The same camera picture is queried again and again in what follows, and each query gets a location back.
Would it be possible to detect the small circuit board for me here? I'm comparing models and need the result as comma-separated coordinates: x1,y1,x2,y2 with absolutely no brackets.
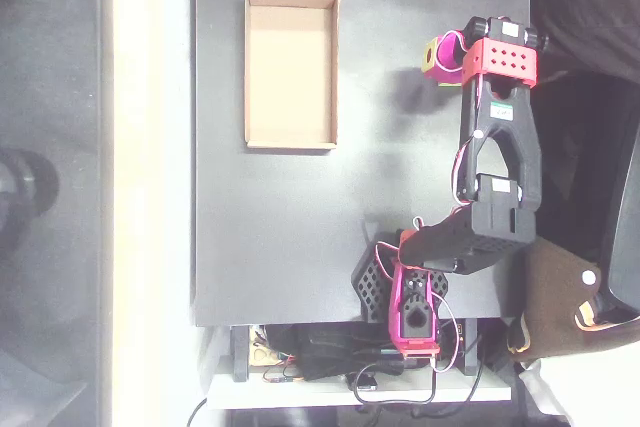
262,368,305,384

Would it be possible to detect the black cable bundle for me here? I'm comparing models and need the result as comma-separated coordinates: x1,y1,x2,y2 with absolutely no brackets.
264,322,404,382

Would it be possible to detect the open cardboard box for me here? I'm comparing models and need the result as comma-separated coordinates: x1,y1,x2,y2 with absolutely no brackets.
243,0,341,151

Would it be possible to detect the black hanging cable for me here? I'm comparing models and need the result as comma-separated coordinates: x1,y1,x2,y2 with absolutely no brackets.
186,396,209,427

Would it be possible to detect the white shelf board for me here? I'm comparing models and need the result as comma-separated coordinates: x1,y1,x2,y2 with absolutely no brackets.
207,370,514,411

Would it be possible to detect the small wooden piece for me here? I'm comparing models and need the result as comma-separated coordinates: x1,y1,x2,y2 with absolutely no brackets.
248,340,279,367

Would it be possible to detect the brown bag with white button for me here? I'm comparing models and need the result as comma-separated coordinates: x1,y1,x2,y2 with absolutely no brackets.
506,234,640,366

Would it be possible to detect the black looped usb cable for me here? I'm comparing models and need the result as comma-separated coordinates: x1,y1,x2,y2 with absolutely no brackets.
348,336,487,406

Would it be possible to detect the black perforated arm base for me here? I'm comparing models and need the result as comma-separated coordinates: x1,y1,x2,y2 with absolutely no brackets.
351,231,451,323

